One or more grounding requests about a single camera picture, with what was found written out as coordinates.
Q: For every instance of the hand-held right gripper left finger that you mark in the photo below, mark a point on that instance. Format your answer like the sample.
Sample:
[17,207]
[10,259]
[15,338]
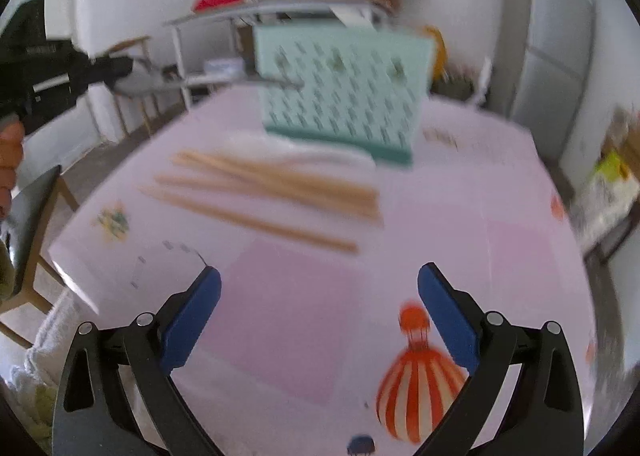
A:
[192,321]

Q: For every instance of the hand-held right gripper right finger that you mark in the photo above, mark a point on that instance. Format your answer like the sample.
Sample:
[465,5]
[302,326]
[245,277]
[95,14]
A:
[445,321]

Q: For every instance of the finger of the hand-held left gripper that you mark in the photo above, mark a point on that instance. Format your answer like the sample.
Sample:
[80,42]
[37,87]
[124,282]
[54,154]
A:
[112,68]

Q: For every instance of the wooden chopstick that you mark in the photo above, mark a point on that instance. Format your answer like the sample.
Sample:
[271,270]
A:
[275,177]
[310,191]
[270,200]
[250,221]

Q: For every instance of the mint green utensil holder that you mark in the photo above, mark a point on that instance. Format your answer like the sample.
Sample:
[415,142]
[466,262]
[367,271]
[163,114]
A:
[340,101]

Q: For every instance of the person's left hand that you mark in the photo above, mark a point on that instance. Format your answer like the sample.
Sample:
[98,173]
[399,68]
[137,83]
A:
[10,156]

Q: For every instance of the wooden chair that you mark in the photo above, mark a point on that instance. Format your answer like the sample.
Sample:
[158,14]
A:
[30,216]
[145,81]

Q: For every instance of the white side table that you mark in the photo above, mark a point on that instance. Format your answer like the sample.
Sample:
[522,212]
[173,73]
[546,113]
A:
[225,15]

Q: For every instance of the white towel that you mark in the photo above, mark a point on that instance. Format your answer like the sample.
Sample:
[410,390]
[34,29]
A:
[45,336]

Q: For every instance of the yellow green rice bag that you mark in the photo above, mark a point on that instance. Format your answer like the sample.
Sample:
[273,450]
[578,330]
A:
[605,186]

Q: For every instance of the white slim appliance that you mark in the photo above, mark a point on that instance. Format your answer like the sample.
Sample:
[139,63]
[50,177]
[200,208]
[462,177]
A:
[484,81]

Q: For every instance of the cardboard box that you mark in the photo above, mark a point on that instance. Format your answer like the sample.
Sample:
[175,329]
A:
[622,131]

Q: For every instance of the orange plastic bag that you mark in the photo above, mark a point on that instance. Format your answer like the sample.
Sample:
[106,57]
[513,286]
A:
[437,51]

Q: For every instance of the grey refrigerator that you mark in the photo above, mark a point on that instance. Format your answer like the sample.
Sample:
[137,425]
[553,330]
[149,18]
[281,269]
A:
[545,61]

